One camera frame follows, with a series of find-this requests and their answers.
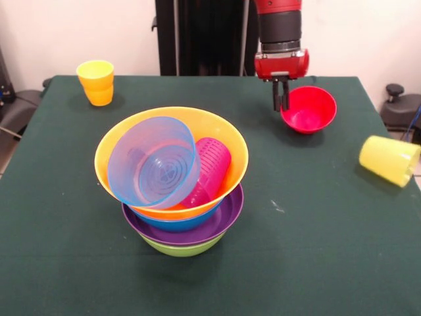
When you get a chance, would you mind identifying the green bowl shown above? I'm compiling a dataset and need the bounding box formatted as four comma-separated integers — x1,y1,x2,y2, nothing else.
137,232,226,258

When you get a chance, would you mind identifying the large blue bowl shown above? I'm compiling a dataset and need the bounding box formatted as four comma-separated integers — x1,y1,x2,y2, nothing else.
126,197,226,232

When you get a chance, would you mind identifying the black floor device with knob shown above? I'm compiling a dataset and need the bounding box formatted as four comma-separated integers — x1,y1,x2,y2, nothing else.
381,83,421,132

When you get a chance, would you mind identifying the purple bowl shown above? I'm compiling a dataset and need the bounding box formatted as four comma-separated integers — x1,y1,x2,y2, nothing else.
121,180,245,248

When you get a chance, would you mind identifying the small red bowl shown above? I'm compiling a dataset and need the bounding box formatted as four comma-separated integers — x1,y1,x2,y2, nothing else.
280,86,338,135

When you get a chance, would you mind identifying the large orange bowl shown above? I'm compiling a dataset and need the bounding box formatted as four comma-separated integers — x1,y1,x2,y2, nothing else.
94,106,249,221

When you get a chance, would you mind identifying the dark green tablecloth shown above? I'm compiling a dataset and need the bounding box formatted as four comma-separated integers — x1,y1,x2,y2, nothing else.
0,74,421,316

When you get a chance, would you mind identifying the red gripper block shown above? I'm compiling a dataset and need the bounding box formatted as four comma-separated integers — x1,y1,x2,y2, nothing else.
253,48,310,113

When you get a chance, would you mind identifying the pale yellow translucent cup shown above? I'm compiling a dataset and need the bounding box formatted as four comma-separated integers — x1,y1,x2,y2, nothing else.
358,135,421,189

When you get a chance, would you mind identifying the orange yellow cup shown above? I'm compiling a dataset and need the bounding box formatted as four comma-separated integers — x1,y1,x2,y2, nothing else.
76,59,115,107

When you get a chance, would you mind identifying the purple cup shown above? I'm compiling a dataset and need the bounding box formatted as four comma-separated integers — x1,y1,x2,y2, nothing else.
180,137,232,209

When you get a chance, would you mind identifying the blue cable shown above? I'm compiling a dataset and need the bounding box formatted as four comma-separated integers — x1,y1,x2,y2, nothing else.
405,107,421,145

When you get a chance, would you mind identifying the small blue bowl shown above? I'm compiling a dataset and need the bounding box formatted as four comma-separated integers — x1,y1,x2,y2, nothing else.
107,116,202,211

